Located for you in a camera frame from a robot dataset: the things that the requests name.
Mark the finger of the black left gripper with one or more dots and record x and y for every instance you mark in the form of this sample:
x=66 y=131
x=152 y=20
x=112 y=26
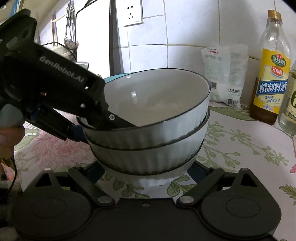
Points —
x=110 y=121

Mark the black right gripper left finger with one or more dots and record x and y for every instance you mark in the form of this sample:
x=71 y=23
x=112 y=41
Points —
x=83 y=181

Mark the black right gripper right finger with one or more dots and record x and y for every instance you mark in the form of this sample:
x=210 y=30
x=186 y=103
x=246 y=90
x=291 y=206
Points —
x=205 y=178

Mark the blue fried egg plate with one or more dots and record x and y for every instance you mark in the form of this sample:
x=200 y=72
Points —
x=109 y=79

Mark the large white ribbed bowl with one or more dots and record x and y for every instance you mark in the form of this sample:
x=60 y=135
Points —
x=162 y=104

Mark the person's left hand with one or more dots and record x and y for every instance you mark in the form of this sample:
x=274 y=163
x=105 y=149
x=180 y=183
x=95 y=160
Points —
x=9 y=138

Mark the white rice cooker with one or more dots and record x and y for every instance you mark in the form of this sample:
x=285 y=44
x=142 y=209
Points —
x=61 y=50

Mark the floral tablecloth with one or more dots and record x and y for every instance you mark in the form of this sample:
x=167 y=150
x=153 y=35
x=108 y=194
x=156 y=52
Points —
x=233 y=141

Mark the small white bowl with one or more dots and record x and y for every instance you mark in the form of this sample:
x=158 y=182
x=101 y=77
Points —
x=157 y=179

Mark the white bowl black rim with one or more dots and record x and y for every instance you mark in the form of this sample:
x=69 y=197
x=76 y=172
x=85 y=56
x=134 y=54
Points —
x=153 y=160

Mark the white cutting board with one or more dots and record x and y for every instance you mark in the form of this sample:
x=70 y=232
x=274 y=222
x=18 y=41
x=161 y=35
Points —
x=97 y=35

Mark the clear vinegar bottle yellow cap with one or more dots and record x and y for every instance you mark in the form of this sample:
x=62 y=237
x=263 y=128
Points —
x=286 y=117

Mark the white salt bag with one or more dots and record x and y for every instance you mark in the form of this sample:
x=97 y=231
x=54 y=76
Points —
x=225 y=68

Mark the yellow label cooking wine bottle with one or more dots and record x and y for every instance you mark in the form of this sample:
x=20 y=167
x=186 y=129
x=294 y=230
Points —
x=271 y=84

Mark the white wall power socket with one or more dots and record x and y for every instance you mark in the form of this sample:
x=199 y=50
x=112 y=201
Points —
x=132 y=12

